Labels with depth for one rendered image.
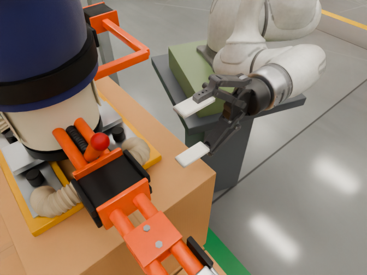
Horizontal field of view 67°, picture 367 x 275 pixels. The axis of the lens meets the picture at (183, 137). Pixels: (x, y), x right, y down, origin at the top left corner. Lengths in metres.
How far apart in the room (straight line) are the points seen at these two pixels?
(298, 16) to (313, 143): 1.22
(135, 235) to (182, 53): 0.90
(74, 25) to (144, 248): 0.33
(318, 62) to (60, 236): 0.64
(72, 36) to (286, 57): 0.43
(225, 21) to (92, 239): 0.79
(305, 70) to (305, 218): 1.21
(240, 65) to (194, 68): 0.40
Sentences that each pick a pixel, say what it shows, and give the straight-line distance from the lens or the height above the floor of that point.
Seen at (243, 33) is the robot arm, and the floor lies 1.12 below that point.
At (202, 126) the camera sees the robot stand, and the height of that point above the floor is 0.74.
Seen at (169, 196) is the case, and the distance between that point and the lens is 0.59.
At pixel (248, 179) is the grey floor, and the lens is 1.79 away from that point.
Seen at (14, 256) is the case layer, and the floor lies 0.54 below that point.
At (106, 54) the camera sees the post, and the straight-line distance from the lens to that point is 1.78.
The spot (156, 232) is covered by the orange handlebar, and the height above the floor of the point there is 1.09.
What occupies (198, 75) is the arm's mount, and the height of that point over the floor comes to 0.84.
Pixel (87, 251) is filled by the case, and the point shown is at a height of 0.94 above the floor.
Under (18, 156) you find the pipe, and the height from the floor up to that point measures 1.00.
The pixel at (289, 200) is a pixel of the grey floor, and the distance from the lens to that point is 1.78.
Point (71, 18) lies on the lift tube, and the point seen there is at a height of 1.27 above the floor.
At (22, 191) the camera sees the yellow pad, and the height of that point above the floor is 0.98.
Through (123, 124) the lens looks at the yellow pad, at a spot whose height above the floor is 0.98.
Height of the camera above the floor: 1.45
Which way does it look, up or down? 48 degrees down
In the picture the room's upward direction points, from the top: straight up
